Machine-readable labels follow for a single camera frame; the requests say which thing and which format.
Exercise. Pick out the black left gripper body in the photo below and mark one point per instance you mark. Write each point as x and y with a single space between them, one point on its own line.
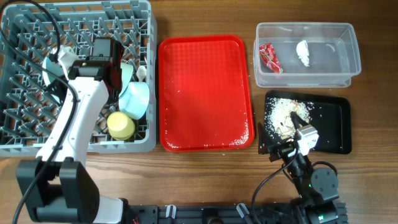
115 93

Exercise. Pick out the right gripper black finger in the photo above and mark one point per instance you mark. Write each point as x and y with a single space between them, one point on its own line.
265 145
297 120

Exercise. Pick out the light green bowl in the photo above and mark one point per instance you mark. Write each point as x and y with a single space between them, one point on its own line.
127 73

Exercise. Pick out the food scraps and rice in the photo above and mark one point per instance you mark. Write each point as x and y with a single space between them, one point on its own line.
278 120

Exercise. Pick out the light blue bowl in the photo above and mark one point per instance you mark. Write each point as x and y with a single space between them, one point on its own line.
135 100

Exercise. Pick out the yellow plastic cup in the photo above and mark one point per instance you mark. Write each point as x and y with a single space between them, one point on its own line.
120 126

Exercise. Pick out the light blue plate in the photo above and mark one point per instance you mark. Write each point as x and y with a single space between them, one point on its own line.
56 89

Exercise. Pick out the white napkin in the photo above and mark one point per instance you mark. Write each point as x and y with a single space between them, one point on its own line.
303 52

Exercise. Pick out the red snack wrapper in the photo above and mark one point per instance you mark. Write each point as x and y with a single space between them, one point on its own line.
268 56

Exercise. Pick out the white plastic spoon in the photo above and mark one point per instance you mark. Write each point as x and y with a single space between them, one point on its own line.
141 73

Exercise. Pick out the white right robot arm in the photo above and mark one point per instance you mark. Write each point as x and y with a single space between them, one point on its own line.
316 183

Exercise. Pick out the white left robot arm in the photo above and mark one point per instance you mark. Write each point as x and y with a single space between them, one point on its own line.
55 185

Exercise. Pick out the grey dishwasher rack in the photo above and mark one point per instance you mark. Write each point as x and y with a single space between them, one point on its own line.
28 111

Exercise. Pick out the black plastic tray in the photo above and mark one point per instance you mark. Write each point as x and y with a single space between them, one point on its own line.
330 115

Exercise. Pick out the clear plastic bin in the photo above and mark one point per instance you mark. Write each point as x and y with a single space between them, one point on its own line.
333 54

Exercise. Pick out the red plastic tray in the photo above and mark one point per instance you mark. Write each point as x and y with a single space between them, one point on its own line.
204 95

